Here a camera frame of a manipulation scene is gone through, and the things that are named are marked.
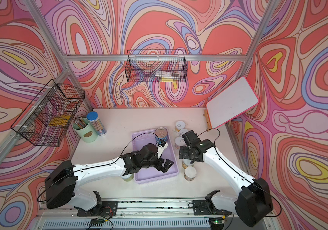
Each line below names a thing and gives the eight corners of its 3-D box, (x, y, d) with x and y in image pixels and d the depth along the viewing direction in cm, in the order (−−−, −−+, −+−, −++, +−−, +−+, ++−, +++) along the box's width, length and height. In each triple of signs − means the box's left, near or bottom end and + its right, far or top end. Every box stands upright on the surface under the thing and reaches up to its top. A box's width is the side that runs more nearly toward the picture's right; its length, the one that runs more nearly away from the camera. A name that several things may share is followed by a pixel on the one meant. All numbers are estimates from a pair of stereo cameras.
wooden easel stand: (207, 131, 107) (208, 127, 103) (202, 112, 120) (203, 108, 116) (210, 131, 107) (211, 127, 103) (205, 112, 120) (206, 108, 116)
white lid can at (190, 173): (184, 180, 84) (185, 177, 79) (183, 170, 88) (184, 166, 83) (195, 180, 84) (197, 177, 79) (194, 170, 88) (196, 166, 83)
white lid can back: (178, 134, 105) (179, 130, 101) (172, 129, 109) (173, 124, 104) (186, 129, 108) (187, 124, 104) (180, 124, 112) (180, 119, 107)
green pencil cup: (86, 147, 101) (75, 133, 88) (82, 137, 106) (70, 123, 93) (100, 139, 104) (90, 125, 91) (95, 131, 110) (85, 116, 97)
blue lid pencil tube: (96, 136, 105) (84, 119, 90) (99, 128, 109) (88, 111, 94) (105, 136, 104) (95, 119, 90) (108, 128, 109) (99, 111, 94)
